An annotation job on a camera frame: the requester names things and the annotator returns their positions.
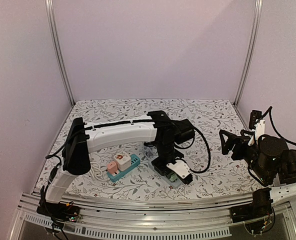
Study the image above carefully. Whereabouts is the aluminium frame post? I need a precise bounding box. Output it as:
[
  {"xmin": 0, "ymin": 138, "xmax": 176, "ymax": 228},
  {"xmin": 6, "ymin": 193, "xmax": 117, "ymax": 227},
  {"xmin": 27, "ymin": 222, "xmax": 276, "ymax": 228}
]
[
  {"xmin": 44, "ymin": 0, "xmax": 76, "ymax": 107},
  {"xmin": 233, "ymin": 0, "xmax": 263, "ymax": 108}
]

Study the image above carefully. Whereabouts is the right aluminium frame post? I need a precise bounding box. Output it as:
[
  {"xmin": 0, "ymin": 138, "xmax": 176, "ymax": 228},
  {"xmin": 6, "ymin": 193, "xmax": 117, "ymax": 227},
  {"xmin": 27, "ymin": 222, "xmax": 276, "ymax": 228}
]
[{"xmin": 233, "ymin": 0, "xmax": 263, "ymax": 108}]

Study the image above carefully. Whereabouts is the light blue power strip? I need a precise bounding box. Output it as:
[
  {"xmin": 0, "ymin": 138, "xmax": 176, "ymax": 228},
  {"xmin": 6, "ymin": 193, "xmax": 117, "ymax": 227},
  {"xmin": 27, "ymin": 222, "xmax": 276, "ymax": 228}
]
[{"xmin": 161, "ymin": 176, "xmax": 182, "ymax": 189}]

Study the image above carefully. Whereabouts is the aluminium front rail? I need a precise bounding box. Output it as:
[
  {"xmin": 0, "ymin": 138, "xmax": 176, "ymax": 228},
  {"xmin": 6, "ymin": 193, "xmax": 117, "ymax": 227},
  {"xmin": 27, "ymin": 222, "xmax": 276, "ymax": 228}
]
[{"xmin": 9, "ymin": 192, "xmax": 296, "ymax": 240}]

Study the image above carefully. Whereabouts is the white cube socket adapter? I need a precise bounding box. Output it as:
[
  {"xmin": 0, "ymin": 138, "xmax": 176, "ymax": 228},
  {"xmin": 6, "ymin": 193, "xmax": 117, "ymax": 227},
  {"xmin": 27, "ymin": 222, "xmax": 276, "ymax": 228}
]
[{"xmin": 113, "ymin": 151, "xmax": 132, "ymax": 172}]

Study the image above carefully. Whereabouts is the floral patterned table mat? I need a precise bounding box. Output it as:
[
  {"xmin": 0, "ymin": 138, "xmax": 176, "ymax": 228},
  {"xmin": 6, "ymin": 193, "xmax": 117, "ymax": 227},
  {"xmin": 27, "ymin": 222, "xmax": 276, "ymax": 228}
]
[{"xmin": 36, "ymin": 98, "xmax": 273, "ymax": 201}]

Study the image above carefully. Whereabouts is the light green plug adapter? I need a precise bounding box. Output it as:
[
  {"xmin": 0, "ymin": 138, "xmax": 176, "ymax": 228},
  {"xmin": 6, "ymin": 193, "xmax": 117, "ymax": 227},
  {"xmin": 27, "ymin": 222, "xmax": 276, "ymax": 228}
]
[{"xmin": 167, "ymin": 171, "xmax": 178, "ymax": 183}]

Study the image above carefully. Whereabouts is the teal power strip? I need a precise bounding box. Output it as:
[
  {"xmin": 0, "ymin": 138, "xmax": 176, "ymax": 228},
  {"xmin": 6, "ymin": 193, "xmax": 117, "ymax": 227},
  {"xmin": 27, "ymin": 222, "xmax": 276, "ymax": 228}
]
[{"xmin": 106, "ymin": 151, "xmax": 141, "ymax": 183}]

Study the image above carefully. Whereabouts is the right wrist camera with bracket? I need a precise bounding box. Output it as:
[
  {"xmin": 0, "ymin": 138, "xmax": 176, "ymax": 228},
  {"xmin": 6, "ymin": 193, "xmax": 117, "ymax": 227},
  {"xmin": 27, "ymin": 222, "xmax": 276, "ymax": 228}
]
[{"xmin": 248, "ymin": 110, "xmax": 266, "ymax": 147}]

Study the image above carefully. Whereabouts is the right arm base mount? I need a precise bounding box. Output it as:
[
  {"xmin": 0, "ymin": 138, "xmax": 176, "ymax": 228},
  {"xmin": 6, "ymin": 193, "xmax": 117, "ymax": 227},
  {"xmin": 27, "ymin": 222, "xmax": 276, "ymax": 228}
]
[{"xmin": 229, "ymin": 200, "xmax": 276, "ymax": 236}]

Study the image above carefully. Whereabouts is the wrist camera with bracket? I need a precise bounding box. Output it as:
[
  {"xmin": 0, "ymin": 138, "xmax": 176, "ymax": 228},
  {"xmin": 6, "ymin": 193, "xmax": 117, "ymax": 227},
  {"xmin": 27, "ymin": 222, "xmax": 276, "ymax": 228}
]
[
  {"xmin": 248, "ymin": 110, "xmax": 266, "ymax": 147},
  {"xmin": 166, "ymin": 160, "xmax": 191, "ymax": 179}
]

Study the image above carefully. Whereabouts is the pink plug adapter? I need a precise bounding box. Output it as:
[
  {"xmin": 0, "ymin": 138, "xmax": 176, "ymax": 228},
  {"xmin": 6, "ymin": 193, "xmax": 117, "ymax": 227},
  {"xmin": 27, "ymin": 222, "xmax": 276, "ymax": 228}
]
[{"xmin": 106, "ymin": 161, "xmax": 119, "ymax": 176}]

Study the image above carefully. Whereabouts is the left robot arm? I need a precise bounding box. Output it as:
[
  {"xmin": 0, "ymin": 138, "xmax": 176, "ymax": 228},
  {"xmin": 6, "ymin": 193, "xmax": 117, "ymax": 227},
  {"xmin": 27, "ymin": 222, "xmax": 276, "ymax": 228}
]
[{"xmin": 42, "ymin": 110, "xmax": 195, "ymax": 217}]

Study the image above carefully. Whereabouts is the left aluminium frame post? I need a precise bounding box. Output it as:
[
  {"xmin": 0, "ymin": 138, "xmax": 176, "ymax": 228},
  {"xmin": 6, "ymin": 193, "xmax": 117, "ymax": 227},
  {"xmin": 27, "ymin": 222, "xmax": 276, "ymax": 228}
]
[{"xmin": 44, "ymin": 0, "xmax": 76, "ymax": 107}]

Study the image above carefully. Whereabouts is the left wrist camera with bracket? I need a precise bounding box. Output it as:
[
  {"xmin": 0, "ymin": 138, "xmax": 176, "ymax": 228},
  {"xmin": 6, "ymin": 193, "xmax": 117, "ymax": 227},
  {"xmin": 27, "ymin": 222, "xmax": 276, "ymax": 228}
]
[{"xmin": 166, "ymin": 160, "xmax": 191, "ymax": 179}]

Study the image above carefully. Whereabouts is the light blue coiled cable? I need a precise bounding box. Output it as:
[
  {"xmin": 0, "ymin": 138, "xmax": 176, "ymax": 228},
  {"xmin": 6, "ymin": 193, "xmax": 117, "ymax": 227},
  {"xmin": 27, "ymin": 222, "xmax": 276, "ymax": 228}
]
[{"xmin": 142, "ymin": 144, "xmax": 154, "ymax": 159}]

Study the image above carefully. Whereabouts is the white coiled power cable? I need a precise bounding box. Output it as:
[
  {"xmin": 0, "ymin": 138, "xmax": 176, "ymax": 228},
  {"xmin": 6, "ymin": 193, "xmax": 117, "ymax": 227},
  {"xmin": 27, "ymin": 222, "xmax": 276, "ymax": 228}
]
[{"xmin": 87, "ymin": 159, "xmax": 109, "ymax": 181}]

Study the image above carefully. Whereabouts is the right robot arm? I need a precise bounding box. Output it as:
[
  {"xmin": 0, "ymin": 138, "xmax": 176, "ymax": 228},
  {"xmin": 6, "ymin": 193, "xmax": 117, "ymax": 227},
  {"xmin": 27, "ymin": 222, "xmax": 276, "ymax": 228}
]
[{"xmin": 219, "ymin": 130, "xmax": 296, "ymax": 218}]

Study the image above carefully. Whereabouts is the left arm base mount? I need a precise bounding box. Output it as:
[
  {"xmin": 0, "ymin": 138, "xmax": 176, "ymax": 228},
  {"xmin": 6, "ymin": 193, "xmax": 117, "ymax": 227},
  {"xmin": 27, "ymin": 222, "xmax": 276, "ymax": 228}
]
[{"xmin": 36, "ymin": 201, "xmax": 81, "ymax": 222}]

